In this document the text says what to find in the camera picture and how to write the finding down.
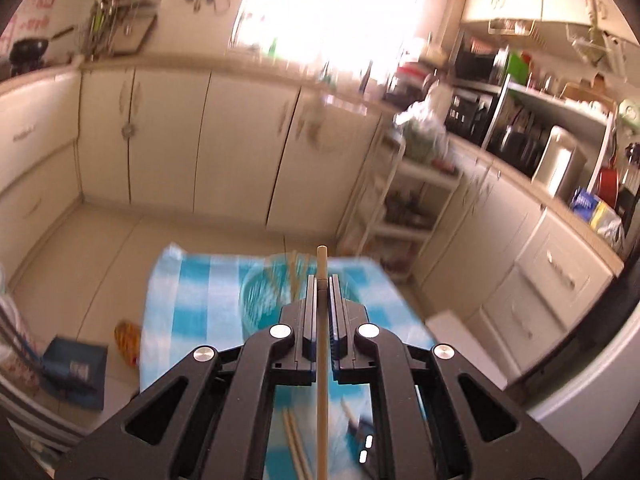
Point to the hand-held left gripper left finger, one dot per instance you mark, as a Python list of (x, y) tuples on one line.
[(312, 320)]

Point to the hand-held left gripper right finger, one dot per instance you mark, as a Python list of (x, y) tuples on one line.
[(335, 320)]

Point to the slender light wood chopstick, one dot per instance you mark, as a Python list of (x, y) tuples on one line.
[(301, 447), (290, 435), (351, 412), (322, 260)]

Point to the teal perforated plastic basket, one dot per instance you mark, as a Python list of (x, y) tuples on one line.
[(260, 305)]

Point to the blue checkered plastic tablecloth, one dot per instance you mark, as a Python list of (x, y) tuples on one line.
[(190, 310)]

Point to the white low stool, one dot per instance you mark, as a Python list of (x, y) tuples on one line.
[(465, 350)]

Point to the white storage trolley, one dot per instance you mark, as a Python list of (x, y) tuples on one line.
[(400, 200)]

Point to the yellow patterned slipper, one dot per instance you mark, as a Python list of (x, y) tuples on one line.
[(127, 342)]

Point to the cream lower kitchen cabinets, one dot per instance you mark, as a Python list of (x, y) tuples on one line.
[(225, 145)]

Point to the cream side drawer cabinets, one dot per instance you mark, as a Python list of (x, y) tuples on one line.
[(525, 270)]

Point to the clear plastic bag of vegetables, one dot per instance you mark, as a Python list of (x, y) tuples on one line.
[(422, 132)]

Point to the white appliance side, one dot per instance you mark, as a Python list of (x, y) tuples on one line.
[(590, 385)]

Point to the white thermos jug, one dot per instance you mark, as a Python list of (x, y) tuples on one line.
[(440, 102)]

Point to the blue dustpan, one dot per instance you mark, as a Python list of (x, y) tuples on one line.
[(75, 372)]

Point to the black toaster oven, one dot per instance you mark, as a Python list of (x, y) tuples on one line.
[(470, 117)]

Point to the white electric water boiler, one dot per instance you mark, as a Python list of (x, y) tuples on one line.
[(557, 162)]

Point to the blue snack package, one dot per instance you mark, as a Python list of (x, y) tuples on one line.
[(597, 215)]

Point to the black microwave oven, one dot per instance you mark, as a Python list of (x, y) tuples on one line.
[(475, 62)]

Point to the red cooking pot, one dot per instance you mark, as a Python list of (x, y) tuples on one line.
[(609, 187)]

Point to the bright kitchen window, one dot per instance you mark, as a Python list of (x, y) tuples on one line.
[(340, 10)]

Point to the green cutting board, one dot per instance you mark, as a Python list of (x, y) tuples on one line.
[(519, 70)]

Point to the white countertop shelf rack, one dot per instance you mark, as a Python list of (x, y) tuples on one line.
[(560, 105)]

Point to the grey baking tray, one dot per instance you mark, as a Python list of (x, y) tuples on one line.
[(132, 35)]

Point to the black wok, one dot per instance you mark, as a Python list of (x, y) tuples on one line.
[(30, 50)]

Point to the grey door frame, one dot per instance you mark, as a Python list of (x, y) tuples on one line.
[(35, 420)]

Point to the wall utensil rack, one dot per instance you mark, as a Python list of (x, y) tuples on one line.
[(117, 15)]

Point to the pink wall sticker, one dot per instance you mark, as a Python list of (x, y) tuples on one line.
[(35, 15)]

